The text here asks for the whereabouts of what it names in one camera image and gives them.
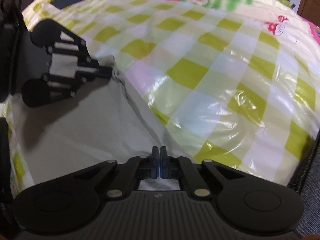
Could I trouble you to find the grey-green pants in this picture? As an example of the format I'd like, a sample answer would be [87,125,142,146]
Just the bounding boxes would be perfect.
[4,55,185,196]

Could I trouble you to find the green white checkered sheet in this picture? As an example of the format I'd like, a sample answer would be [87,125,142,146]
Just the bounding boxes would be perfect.
[7,0,318,196]

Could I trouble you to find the brown wooden door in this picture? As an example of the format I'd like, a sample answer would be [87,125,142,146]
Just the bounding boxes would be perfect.
[297,0,320,26]

